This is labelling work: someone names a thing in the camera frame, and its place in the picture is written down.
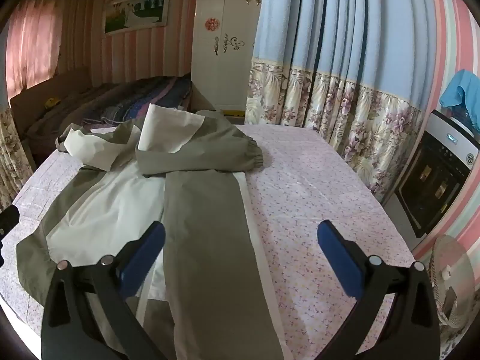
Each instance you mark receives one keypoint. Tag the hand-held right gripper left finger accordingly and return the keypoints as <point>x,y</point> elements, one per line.
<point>144,255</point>

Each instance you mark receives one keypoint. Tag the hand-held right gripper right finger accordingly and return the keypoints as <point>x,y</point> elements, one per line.
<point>339,258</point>

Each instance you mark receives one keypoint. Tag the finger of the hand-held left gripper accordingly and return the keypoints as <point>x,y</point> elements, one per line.
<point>9,217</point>

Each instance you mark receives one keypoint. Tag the olive and white jacket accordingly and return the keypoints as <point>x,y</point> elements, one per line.
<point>202,213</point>

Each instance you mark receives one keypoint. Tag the pink floral tablecloth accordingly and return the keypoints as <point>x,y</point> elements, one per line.
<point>318,195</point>

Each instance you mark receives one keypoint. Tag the beige electric fan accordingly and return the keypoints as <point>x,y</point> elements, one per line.
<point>446,270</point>

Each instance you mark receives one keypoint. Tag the small yellow toy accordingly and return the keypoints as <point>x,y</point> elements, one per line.
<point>52,102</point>

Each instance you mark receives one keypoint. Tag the brown bed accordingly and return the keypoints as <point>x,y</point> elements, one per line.
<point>45,93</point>

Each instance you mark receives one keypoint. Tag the striped blue pink blanket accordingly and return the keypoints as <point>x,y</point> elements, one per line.
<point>150,97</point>

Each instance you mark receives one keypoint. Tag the pink curtain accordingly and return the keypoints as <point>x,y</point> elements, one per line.
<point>33,45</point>

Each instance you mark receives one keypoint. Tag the white wardrobe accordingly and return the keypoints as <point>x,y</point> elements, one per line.
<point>225,75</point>

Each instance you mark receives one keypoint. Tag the blue cloth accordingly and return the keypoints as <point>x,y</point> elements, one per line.
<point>457,90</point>

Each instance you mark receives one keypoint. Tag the framed wall picture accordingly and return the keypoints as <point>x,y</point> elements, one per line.
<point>135,13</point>

